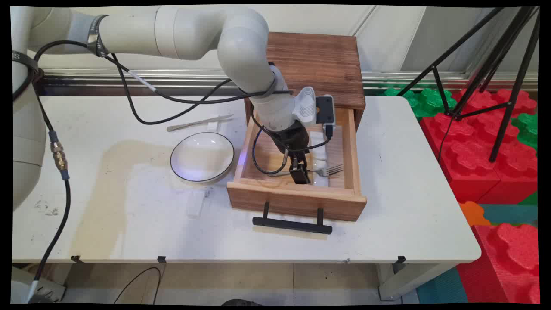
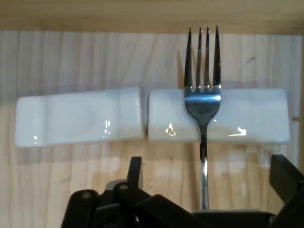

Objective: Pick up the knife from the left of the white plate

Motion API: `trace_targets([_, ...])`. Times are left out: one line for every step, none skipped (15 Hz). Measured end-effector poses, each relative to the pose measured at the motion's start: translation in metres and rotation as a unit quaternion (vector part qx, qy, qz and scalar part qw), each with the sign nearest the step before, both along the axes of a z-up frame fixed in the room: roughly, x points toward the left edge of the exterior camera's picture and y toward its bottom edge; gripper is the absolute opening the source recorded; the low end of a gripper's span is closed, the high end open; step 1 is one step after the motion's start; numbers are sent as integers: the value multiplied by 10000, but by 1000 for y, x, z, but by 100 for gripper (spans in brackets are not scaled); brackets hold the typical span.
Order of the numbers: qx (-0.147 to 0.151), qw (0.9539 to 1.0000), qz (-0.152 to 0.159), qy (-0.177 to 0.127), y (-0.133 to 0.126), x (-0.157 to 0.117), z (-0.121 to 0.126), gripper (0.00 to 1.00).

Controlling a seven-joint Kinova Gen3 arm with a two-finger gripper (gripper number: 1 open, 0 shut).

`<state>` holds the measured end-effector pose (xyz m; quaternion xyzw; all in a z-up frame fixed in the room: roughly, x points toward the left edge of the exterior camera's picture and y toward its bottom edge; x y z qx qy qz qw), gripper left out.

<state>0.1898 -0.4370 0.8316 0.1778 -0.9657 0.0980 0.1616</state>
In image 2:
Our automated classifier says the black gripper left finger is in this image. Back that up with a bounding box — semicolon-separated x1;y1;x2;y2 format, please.
60;156;202;228

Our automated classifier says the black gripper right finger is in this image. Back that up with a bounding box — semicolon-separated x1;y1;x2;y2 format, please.
269;154;304;228

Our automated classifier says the white ceramic cutlery rest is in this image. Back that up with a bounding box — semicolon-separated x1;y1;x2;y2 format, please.
15;86;145;147
147;88;290;145

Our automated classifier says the silver metal fork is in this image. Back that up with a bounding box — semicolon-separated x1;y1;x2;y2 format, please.
184;25;223;211

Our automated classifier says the light wooden drawer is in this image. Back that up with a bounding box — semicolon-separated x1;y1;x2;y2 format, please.
0;0;304;228

